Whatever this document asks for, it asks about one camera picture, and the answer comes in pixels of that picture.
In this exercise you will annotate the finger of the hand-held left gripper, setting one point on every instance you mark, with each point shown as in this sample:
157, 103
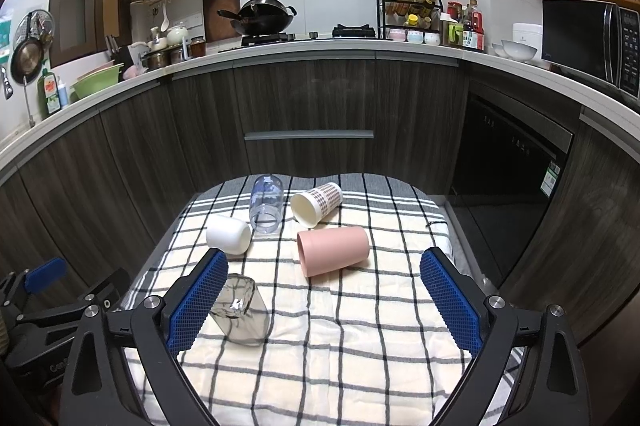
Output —
90, 298
46, 274

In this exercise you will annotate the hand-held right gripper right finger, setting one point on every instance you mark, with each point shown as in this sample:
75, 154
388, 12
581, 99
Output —
450, 301

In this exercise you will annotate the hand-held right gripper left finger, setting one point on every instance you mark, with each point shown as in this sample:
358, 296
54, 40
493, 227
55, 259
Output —
197, 301

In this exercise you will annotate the grey square glass cup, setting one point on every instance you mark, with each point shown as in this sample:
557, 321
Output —
245, 311

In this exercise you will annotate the white cup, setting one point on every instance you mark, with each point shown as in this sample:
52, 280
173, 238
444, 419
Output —
227, 233

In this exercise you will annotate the clear bluish plastic cup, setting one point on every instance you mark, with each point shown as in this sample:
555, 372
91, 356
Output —
265, 206

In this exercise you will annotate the pink cup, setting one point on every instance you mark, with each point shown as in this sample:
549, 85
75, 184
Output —
335, 248

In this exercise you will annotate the checkered cream cup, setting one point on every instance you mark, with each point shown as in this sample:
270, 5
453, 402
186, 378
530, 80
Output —
320, 201

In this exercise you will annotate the plaid cloth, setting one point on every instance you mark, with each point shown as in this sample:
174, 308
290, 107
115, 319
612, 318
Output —
350, 331

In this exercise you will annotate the black dishwasher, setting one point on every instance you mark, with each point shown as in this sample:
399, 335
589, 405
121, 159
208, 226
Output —
500, 166

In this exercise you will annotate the green dish soap bottle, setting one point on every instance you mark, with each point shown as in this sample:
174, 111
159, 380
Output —
50, 94

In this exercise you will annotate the green basin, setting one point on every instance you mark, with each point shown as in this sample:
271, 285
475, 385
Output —
97, 82

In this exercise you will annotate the hanging steel frying pan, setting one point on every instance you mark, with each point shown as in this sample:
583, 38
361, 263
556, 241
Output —
26, 62

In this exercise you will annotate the dark wood base cabinets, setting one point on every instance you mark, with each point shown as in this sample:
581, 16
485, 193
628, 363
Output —
310, 106

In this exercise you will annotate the knife block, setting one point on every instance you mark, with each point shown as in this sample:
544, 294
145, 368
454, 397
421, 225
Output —
119, 52

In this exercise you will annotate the steel pot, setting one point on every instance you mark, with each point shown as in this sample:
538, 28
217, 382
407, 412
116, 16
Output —
157, 58

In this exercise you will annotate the red sauce jar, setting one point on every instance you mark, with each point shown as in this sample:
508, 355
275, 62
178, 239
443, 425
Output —
198, 47

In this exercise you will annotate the small white bowl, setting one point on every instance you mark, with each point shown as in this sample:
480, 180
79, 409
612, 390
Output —
499, 50

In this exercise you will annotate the large white bowl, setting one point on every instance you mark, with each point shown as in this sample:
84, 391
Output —
520, 50

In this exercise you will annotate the green pitcher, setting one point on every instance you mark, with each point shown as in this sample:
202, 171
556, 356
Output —
455, 35

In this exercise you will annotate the white teapot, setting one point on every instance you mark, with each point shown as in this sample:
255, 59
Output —
177, 35

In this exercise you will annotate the pink small bowl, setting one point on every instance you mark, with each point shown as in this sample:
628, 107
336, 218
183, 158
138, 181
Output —
397, 35

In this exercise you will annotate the red-capped sauce bottle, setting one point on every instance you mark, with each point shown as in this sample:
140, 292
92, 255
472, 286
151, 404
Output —
477, 26

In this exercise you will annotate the white rice cooker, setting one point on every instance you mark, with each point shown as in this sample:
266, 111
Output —
527, 34

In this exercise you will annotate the black gas stove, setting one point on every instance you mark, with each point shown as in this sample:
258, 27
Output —
300, 37

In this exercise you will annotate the brown cutting board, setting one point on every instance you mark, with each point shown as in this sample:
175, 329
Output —
220, 14

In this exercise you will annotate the black wok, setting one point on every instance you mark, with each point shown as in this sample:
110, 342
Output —
262, 17

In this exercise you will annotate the black microwave oven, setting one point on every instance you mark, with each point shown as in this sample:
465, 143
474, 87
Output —
585, 39

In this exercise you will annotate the black spice rack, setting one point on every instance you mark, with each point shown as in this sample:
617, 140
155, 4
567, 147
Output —
410, 6

